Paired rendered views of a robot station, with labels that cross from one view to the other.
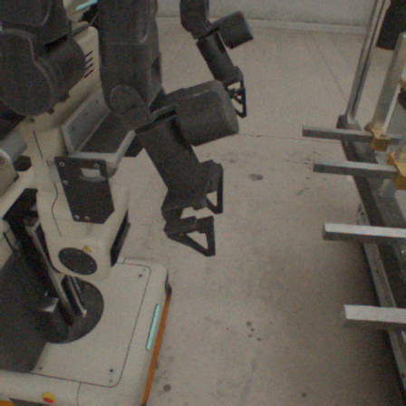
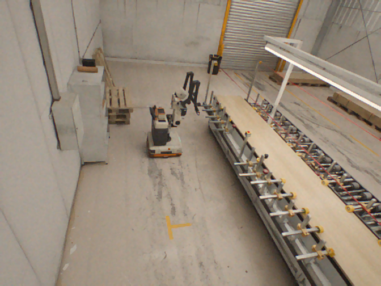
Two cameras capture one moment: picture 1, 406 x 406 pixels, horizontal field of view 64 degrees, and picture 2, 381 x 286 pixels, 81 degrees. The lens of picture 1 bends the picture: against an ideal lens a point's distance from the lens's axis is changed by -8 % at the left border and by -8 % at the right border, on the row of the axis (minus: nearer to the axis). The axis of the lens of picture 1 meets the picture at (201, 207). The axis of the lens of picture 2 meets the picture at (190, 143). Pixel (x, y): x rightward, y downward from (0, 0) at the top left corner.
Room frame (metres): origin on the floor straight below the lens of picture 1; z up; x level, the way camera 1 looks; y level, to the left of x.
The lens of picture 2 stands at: (-2.99, 1.72, 2.95)
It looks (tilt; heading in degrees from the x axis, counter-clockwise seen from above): 35 degrees down; 333
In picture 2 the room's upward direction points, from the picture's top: 10 degrees clockwise
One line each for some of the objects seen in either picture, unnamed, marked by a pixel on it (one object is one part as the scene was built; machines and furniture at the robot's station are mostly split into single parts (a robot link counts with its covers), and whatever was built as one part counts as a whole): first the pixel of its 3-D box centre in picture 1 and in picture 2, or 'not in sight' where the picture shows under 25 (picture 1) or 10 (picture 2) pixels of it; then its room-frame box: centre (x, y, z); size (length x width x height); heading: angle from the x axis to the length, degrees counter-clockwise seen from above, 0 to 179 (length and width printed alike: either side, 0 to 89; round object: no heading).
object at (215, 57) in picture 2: (397, 21); (214, 64); (5.48, -2.97, 0.36); 0.59 x 0.58 x 0.73; 173
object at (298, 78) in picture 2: not in sight; (300, 78); (4.37, -6.86, 0.23); 2.41 x 0.77 x 0.17; 84
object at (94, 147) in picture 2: not in sight; (93, 116); (0.89, 1.82, 0.78); 0.90 x 0.45 x 1.55; 173
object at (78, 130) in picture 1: (101, 146); (182, 108); (0.64, 0.22, 0.99); 0.28 x 0.16 x 0.22; 173
